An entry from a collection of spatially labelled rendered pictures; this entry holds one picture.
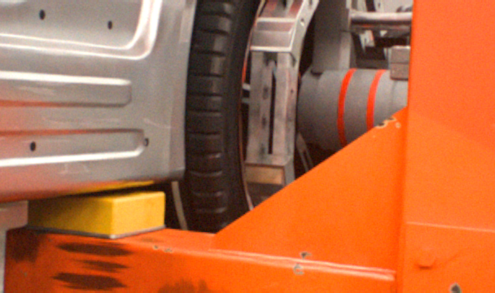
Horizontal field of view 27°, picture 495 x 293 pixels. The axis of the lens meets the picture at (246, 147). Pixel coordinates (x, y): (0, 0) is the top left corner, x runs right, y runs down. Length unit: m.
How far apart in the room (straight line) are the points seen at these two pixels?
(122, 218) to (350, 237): 0.30
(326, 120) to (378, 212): 0.56
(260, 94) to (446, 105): 0.48
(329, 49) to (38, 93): 0.74
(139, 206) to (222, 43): 0.30
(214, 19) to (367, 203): 0.48
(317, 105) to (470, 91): 0.63
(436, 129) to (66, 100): 0.41
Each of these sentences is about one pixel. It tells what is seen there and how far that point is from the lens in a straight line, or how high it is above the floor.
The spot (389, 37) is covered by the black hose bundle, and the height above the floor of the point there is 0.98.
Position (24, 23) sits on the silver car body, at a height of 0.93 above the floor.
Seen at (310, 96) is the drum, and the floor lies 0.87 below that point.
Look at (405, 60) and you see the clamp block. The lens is 1.55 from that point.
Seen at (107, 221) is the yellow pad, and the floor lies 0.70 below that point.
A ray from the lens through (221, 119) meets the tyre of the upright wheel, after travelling 1.52.
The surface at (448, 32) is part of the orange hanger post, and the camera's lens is 1.13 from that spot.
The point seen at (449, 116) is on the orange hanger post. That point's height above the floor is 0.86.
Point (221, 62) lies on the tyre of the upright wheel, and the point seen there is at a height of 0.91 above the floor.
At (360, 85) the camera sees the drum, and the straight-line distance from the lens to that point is 1.71.
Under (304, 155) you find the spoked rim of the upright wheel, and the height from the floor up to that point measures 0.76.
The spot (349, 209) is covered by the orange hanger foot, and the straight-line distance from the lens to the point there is 1.18.
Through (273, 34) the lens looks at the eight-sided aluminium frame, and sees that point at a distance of 1.54.
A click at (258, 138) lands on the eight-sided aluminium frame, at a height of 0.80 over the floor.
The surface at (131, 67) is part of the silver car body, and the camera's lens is 1.31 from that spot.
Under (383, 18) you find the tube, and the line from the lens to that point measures 1.72.
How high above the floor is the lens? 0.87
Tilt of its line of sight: 3 degrees down
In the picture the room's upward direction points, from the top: 3 degrees clockwise
